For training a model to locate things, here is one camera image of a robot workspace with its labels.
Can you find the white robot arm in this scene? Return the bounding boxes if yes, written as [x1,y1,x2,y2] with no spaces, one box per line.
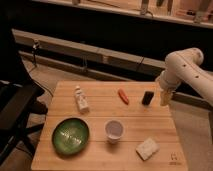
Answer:
[156,48,213,107]

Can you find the black eraser block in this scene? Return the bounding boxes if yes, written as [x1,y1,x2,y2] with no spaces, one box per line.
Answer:
[142,91,154,105]

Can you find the orange carrot toy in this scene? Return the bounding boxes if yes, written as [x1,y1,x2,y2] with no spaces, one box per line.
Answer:
[118,89,129,105]

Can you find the white sponge block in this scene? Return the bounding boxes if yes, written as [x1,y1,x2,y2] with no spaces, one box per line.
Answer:
[136,138,159,161]

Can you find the white paper cup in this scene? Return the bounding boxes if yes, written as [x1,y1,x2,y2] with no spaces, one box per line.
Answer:
[105,120,124,144]

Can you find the wooden table board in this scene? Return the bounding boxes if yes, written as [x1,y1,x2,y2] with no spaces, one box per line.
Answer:
[31,81,188,171]

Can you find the white tube bottle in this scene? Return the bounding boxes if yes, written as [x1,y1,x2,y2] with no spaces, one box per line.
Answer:
[74,86,89,113]

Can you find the green round plate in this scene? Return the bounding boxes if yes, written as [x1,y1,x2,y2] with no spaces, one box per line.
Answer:
[51,118,90,156]

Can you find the black office chair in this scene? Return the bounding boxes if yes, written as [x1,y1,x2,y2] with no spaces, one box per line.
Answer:
[0,5,48,166]

